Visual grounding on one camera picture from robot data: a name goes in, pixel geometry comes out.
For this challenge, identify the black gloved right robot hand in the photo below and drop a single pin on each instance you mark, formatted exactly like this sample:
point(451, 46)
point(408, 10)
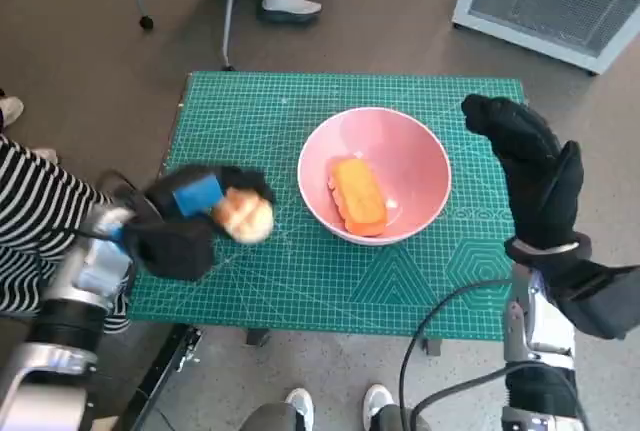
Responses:
point(545, 186)

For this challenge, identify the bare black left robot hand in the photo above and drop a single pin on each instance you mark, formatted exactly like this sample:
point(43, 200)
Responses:
point(197, 196)

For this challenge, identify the round toy bread bun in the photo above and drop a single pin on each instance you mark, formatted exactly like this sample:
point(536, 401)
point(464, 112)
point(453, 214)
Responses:
point(247, 221)

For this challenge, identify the pink bowl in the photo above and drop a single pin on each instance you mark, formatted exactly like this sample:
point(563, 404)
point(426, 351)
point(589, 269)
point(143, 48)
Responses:
point(410, 151)

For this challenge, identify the orange rectangular toy bread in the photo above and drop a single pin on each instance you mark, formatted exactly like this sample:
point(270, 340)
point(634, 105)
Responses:
point(357, 196)

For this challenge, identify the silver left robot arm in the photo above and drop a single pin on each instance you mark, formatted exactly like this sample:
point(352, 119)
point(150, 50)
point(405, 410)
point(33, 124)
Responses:
point(65, 331)

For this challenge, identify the green cutting mat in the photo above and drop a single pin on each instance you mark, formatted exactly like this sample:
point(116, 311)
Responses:
point(300, 281)

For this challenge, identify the grey wheeled chair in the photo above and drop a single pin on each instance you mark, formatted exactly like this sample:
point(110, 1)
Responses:
point(229, 16)

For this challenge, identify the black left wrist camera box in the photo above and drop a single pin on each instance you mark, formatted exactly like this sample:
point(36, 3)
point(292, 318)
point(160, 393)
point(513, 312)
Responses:
point(170, 251)

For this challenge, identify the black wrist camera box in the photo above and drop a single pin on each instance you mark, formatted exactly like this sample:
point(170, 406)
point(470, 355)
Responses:
point(170, 251)
point(600, 296)

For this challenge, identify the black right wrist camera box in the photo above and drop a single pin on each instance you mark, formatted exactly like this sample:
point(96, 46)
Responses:
point(600, 296)

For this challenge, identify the black table bracket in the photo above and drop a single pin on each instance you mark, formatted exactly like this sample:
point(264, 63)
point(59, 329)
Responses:
point(433, 346)
point(257, 337)

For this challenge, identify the black metal frame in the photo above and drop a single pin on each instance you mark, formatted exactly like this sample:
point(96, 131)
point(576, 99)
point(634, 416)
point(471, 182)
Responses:
point(165, 371)

